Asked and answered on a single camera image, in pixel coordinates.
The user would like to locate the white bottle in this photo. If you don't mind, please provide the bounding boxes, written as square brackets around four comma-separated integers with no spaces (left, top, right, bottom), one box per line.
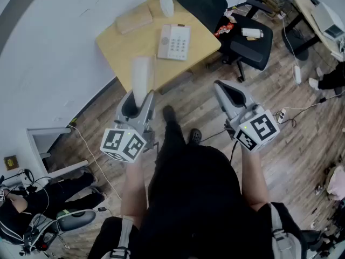
[241,28,264,39]

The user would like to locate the red snack packet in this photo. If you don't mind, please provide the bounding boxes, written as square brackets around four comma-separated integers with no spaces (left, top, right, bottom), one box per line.
[214,22,234,39]

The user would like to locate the brown framed picture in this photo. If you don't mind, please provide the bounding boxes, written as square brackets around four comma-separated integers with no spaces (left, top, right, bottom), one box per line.
[4,155,19,172]

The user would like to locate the pink bag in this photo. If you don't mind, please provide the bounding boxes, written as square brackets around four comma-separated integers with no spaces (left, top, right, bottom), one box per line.
[325,165,345,201]

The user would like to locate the white floor cable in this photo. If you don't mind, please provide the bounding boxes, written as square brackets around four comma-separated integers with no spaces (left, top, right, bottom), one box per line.
[68,123,122,201]

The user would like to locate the crumpled plastic bag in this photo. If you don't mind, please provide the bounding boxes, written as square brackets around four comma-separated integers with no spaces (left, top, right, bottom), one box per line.
[223,8,238,24]

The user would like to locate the white box appliance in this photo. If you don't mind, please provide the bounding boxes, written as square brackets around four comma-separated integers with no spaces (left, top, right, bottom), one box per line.
[311,2,345,40]

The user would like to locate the grey backpack strap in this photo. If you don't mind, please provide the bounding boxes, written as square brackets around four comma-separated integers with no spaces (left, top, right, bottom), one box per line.
[109,216,134,259]
[271,202,304,259]

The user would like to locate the light desk with black legs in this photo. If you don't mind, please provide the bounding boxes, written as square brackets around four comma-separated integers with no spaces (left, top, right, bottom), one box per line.
[281,0,345,62]

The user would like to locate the black office chair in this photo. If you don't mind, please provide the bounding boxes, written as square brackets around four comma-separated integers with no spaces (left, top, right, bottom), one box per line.
[175,0,273,83]

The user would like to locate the white desk telephone base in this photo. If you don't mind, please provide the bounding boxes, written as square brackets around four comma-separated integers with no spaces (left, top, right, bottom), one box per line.
[157,24,191,62]

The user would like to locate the white vase with flowers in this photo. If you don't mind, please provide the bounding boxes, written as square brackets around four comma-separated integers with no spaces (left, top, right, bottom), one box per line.
[150,0,190,18]

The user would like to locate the left grey backpack strap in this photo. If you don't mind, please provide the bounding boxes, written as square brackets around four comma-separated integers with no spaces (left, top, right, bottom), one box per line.
[109,216,134,259]

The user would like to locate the person's right forearm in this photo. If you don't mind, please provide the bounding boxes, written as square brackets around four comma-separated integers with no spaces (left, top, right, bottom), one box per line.
[240,147,270,213]

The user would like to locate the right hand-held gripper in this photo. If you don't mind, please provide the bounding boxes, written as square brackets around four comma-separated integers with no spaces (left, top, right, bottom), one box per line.
[213,79,280,153]

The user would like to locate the right grey backpack strap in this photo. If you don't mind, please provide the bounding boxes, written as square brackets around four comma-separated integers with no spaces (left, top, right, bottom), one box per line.
[271,202,304,259]

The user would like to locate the cardboard pile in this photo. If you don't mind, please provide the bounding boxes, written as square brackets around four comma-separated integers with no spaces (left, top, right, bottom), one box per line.
[261,0,293,13]

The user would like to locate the person's left forearm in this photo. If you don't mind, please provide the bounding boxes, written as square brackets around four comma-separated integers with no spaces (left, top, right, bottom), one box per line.
[120,156,149,228]

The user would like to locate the long white power strip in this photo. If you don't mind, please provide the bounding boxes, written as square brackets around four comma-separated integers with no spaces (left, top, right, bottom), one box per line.
[292,65,302,85]

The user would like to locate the white telephone handset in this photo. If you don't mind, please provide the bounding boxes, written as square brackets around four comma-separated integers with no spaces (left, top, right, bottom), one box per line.
[130,56,155,110]

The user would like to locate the person's black clothing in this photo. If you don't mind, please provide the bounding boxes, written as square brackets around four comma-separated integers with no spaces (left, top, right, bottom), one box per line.
[88,117,308,259]

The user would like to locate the white shelf unit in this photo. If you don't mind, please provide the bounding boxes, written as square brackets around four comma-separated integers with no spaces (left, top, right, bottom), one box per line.
[26,127,89,178]

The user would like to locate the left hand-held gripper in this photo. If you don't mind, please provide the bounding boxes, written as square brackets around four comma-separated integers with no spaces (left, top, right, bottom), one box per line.
[100,90,160,163]

